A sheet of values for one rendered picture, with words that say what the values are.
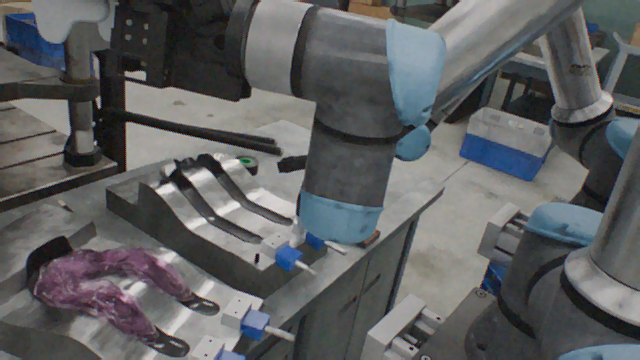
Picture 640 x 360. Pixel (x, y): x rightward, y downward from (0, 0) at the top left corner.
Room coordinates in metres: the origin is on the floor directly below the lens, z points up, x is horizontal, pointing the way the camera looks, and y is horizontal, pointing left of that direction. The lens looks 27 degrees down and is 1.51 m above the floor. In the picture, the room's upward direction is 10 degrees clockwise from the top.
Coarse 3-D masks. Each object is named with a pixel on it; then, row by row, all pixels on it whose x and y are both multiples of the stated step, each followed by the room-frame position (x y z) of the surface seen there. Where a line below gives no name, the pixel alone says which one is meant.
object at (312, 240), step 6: (294, 222) 0.95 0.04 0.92; (294, 228) 0.95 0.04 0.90; (306, 234) 0.94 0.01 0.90; (312, 234) 0.94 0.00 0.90; (312, 240) 0.93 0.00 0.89; (318, 240) 0.92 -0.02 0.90; (324, 240) 0.93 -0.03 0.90; (312, 246) 0.93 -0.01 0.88; (318, 246) 0.92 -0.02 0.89; (330, 246) 0.92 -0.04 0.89; (336, 246) 0.92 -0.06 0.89; (342, 252) 0.91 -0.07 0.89
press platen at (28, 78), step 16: (0, 48) 1.41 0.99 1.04; (16, 48) 1.52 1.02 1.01; (0, 64) 1.28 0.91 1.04; (16, 64) 1.30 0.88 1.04; (32, 64) 1.32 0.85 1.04; (0, 80) 1.16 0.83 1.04; (16, 80) 1.18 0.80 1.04; (32, 80) 1.21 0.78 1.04; (48, 80) 1.23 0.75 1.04; (64, 80) 1.24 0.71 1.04; (80, 80) 1.25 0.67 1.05; (96, 80) 1.29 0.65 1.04; (0, 96) 1.14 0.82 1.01; (16, 96) 1.17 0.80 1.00; (32, 96) 1.19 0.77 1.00; (48, 96) 1.21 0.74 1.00; (64, 96) 1.22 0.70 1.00; (80, 96) 1.24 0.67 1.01; (96, 96) 1.27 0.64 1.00
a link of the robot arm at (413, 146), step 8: (472, 88) 0.84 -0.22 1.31; (464, 96) 0.83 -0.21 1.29; (448, 104) 0.82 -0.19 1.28; (456, 104) 0.83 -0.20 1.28; (440, 112) 0.82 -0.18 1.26; (448, 112) 0.83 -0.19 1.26; (432, 120) 0.82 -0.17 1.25; (440, 120) 0.83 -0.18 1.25; (416, 128) 0.79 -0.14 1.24; (424, 128) 0.80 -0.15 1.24; (432, 128) 0.83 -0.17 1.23; (408, 136) 0.79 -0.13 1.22; (416, 136) 0.79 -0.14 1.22; (424, 136) 0.80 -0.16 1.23; (400, 144) 0.79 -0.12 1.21; (408, 144) 0.79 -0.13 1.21; (416, 144) 0.79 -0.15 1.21; (424, 144) 0.80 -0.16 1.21; (400, 152) 0.79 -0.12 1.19; (408, 152) 0.79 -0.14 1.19; (416, 152) 0.80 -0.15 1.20; (424, 152) 0.80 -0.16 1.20; (408, 160) 0.80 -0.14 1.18
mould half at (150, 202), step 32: (224, 160) 1.16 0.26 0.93; (128, 192) 1.04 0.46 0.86; (160, 192) 0.96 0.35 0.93; (224, 192) 1.05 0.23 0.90; (256, 192) 1.11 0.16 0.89; (160, 224) 0.95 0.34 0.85; (192, 224) 0.92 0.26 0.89; (256, 224) 0.96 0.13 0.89; (192, 256) 0.90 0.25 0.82; (224, 256) 0.85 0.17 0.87; (320, 256) 1.00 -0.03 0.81; (256, 288) 0.80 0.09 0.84
